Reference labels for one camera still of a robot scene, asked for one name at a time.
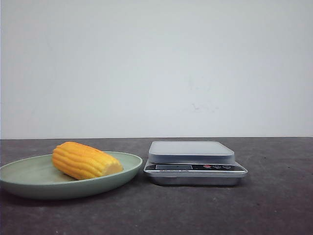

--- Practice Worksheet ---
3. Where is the yellow corn cob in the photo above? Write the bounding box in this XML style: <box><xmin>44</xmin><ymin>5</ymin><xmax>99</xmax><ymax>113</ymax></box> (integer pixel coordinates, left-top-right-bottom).
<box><xmin>52</xmin><ymin>141</ymin><xmax>123</xmax><ymax>180</ymax></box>

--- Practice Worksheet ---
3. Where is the silver digital kitchen scale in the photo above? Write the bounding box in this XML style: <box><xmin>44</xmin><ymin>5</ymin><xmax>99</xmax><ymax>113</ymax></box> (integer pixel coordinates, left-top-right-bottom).
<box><xmin>144</xmin><ymin>141</ymin><xmax>248</xmax><ymax>186</ymax></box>

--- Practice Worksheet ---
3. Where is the green round plate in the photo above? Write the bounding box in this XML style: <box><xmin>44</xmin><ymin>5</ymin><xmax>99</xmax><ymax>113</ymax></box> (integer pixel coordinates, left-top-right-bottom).
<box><xmin>0</xmin><ymin>151</ymin><xmax>143</xmax><ymax>200</ymax></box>

